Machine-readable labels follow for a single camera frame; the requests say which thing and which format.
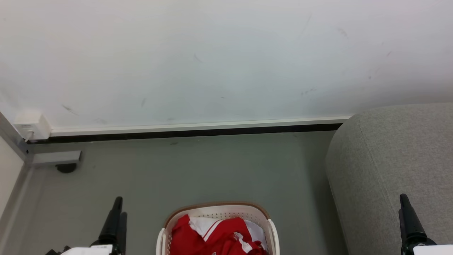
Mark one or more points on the grey fabric sofa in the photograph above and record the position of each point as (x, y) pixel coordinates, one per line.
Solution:
(389, 159)

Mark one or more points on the cream perforated laundry basket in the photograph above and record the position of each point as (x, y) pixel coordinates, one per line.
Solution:
(219, 211)

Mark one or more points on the white wall socket box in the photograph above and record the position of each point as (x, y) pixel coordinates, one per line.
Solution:
(33, 124)

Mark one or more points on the red and white shirt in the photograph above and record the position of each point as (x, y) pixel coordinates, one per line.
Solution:
(187, 235)

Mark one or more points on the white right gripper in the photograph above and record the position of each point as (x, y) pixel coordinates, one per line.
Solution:
(435, 250)

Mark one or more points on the beige partition panel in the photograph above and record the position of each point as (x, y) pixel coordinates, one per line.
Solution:
(9, 170)

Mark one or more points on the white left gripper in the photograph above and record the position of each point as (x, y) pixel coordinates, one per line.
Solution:
(92, 250)

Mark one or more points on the white and black baseboard strip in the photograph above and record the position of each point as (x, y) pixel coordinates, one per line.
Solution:
(194, 129)

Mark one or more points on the black caster wheel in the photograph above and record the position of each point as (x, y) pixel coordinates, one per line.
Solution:
(66, 168)

